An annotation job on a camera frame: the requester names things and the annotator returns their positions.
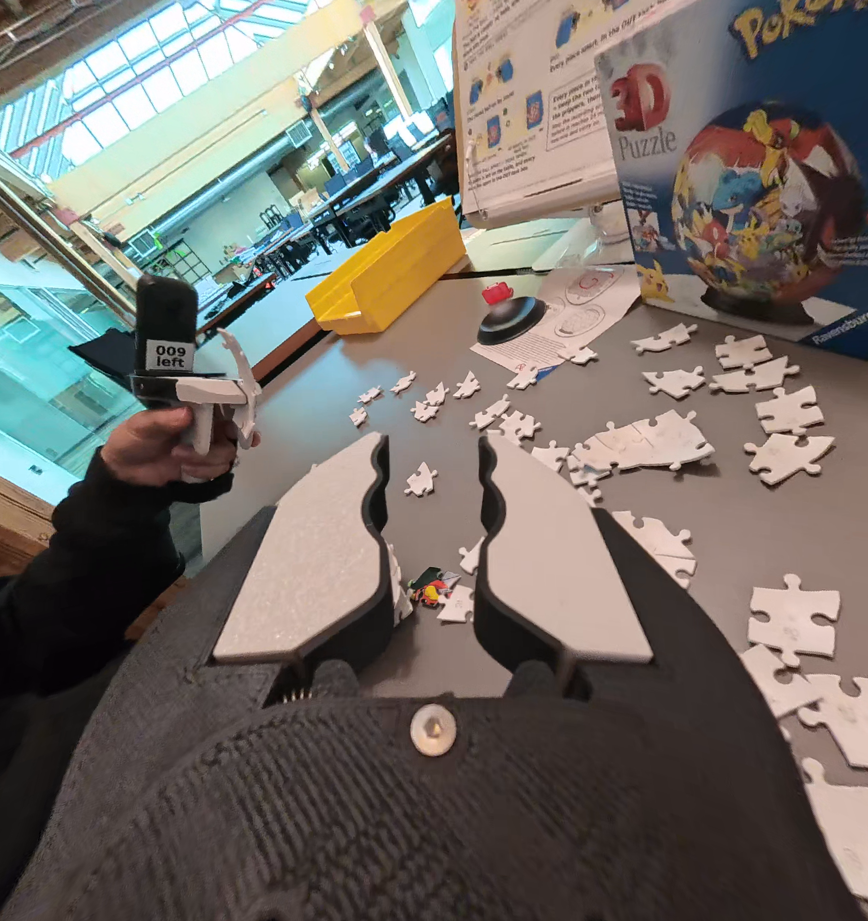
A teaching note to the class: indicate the person's left forearm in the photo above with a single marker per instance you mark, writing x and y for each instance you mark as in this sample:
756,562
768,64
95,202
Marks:
65,560

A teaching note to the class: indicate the blue puzzle ball box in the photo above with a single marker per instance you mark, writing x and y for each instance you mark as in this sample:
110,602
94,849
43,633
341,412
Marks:
765,180

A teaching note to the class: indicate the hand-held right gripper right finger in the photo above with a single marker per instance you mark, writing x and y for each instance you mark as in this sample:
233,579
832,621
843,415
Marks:
556,575

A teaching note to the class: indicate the black round ball stand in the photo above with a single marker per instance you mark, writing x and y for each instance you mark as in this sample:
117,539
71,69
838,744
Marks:
509,323

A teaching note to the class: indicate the white puzzle pieces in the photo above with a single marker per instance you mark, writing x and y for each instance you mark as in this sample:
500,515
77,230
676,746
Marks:
793,618

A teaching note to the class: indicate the printed paper instruction sheet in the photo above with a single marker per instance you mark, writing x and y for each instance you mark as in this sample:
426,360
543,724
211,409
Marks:
549,337

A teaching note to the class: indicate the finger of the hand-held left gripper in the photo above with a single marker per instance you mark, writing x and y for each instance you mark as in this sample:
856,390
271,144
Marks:
214,389

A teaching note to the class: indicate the small red plastic cube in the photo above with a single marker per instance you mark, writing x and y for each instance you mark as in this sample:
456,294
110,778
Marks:
496,294

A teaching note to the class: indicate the flat assembled white puzzle section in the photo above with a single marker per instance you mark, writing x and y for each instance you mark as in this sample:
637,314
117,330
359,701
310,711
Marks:
642,442

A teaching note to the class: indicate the yellow plastic bin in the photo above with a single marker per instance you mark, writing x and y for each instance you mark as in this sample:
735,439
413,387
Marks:
397,273

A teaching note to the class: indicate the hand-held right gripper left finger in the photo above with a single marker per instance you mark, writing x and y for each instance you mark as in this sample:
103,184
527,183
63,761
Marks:
303,568

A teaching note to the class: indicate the narrow curved white puzzle strip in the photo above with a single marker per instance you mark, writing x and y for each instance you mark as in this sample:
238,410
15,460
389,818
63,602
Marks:
244,363

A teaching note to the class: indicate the long wooden office desk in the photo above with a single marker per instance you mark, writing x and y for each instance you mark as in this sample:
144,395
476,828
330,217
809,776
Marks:
404,171

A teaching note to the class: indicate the white laminated instruction board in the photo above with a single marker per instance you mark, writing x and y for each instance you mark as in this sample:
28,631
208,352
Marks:
526,107

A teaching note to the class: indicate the white board stand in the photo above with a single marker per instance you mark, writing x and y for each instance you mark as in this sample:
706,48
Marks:
606,223

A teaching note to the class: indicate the person's left hand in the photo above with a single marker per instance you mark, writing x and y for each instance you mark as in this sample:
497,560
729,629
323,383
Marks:
148,446

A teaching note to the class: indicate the small assembled puzzle cluster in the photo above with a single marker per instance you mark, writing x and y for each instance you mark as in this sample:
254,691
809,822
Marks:
656,536

